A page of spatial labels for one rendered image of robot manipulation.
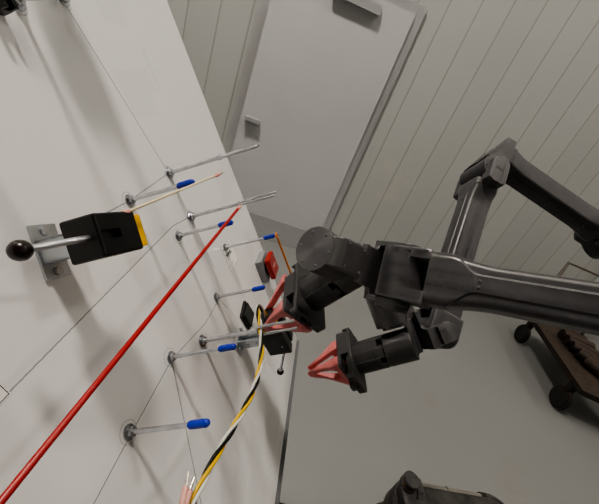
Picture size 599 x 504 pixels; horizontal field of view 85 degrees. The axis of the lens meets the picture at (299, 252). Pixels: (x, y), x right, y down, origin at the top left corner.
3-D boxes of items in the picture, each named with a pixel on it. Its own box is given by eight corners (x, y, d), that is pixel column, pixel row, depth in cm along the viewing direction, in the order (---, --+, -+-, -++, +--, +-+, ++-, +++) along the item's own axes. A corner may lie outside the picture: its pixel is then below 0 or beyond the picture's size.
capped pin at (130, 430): (120, 432, 31) (203, 422, 29) (130, 419, 32) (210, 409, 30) (126, 445, 31) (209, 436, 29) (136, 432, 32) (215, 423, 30)
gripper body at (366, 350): (343, 377, 55) (386, 366, 53) (338, 328, 63) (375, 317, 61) (357, 395, 58) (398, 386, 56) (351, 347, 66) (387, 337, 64)
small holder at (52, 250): (-63, 233, 21) (26, 205, 19) (63, 222, 29) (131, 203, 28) (-37, 302, 21) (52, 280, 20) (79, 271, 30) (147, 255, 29)
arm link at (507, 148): (502, 121, 72) (468, 146, 82) (487, 166, 67) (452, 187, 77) (654, 228, 76) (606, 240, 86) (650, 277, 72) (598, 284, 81)
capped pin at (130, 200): (135, 202, 40) (199, 184, 38) (130, 209, 39) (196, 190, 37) (128, 192, 39) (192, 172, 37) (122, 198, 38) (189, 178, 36)
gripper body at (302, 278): (286, 313, 46) (327, 289, 43) (289, 266, 54) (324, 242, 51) (316, 335, 49) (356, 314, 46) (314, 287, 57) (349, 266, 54)
